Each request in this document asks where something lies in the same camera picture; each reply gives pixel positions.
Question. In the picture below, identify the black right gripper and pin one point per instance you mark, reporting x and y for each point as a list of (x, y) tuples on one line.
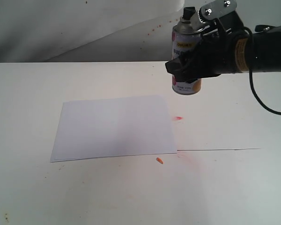
[(215, 55)]

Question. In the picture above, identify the white polka-dot spray can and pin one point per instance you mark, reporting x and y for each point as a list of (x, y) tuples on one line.
[(185, 38)]

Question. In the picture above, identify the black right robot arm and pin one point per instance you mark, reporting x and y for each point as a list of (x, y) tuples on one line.
[(265, 53)]

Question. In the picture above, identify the white paper sheet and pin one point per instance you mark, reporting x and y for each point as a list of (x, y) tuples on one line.
[(116, 127)]

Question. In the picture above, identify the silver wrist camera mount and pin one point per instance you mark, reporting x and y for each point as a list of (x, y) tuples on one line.
[(211, 11)]

